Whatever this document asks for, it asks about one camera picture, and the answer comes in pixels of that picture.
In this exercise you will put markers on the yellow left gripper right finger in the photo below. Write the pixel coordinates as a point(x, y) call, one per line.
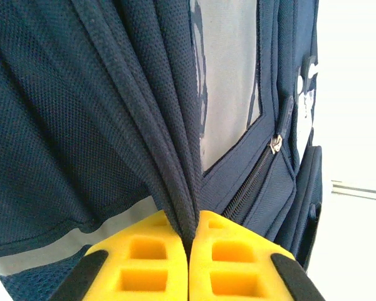
point(263, 269)

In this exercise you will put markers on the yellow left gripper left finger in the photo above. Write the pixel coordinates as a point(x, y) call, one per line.
point(112, 266)

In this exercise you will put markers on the navy blue backpack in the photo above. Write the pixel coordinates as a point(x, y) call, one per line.
point(65, 109)

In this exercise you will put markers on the aluminium side frame rail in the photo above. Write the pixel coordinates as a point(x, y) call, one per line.
point(363, 189)

